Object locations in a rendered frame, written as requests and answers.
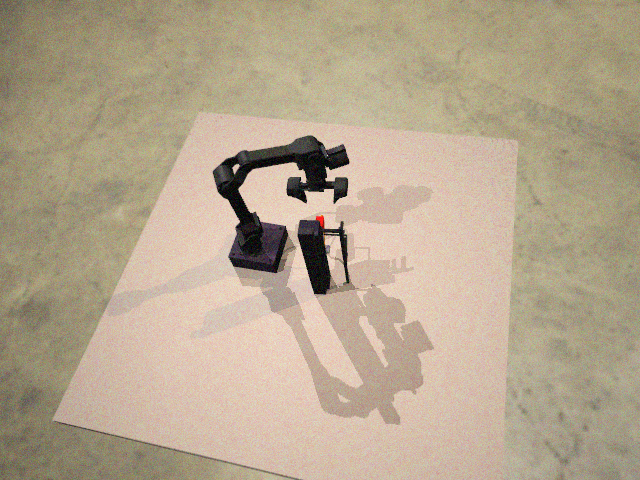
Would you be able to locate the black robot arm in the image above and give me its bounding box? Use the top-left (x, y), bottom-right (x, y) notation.
top-left (213, 135), bottom-right (349, 257)

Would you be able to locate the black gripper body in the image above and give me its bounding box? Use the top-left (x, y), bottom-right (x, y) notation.
top-left (286, 173), bottom-right (348, 197)

